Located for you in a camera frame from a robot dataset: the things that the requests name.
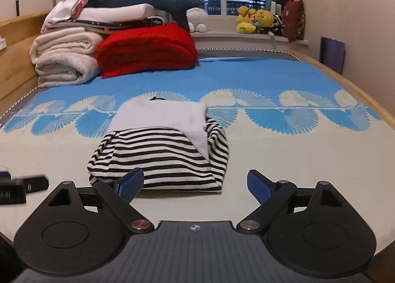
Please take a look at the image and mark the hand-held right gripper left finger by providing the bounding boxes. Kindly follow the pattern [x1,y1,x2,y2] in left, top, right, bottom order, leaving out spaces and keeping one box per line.
[46,167,155,235]

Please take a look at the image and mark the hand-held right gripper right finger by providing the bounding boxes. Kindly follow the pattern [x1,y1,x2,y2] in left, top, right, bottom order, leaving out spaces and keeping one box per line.
[235,169,348,235]

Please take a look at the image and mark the black white striped garment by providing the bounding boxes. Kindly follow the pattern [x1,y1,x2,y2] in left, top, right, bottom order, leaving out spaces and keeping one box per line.
[87,97,230,193]

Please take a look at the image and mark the blue cream printed blanket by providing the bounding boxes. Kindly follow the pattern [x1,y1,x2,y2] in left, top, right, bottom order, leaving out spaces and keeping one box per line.
[0,54,395,259]

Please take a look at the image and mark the folded cream quilt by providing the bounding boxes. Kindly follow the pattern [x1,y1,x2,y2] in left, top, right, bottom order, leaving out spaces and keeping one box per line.
[30,27,104,88]

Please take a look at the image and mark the folded red blanket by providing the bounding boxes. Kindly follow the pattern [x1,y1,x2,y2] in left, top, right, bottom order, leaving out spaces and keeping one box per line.
[96,22,199,79]

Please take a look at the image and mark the white window sill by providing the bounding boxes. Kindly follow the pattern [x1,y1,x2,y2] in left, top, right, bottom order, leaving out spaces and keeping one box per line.
[190,30,309,52]

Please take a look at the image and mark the folded dark patterned sheet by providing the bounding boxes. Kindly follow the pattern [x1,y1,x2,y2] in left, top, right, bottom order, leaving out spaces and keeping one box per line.
[66,16,165,35]

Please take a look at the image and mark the black white plush toy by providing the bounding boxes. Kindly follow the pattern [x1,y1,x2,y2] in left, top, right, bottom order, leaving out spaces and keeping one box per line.
[272,14,285,36]

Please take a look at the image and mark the yellow plush toy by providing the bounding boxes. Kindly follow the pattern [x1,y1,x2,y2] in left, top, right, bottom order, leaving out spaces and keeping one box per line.
[254,9,275,32]
[235,6,258,34]

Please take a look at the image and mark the dark red cushion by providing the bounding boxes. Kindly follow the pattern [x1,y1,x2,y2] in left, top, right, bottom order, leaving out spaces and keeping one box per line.
[281,0,306,43]

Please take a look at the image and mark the white pink cloth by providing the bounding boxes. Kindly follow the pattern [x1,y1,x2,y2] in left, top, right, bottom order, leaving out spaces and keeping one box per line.
[40,0,90,35]

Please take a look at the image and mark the folded white blanket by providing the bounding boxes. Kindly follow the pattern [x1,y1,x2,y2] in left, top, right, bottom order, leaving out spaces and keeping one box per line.
[71,3,155,23]

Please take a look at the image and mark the white round plush toy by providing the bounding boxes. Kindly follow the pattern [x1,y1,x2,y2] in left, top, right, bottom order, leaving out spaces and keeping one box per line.
[186,7,207,33]

